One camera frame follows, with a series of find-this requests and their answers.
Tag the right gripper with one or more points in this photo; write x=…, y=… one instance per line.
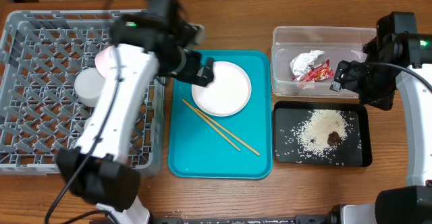
x=345, y=76

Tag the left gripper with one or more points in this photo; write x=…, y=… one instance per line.
x=194, y=69

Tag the large white plate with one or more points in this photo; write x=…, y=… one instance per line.
x=227, y=94

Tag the red snack wrapper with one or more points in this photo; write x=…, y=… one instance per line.
x=306, y=67

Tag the brown food scrap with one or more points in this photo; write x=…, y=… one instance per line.
x=334, y=139

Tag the rice pile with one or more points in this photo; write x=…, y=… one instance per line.
x=301, y=137

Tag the small pink plate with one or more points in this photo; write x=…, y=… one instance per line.
x=104, y=61

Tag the grey bowl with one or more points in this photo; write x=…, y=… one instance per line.
x=88, y=86

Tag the white cup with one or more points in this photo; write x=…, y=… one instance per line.
x=87, y=123

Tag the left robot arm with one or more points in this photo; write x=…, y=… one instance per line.
x=158, y=41

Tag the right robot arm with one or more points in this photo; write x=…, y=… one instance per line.
x=398, y=60

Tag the black waste tray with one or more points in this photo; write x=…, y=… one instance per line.
x=362, y=118

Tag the grey dishwasher rack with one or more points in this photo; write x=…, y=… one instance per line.
x=42, y=53

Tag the clear plastic bin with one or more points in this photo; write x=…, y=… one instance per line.
x=337, y=43

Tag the teal serving tray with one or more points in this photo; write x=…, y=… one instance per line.
x=197, y=150

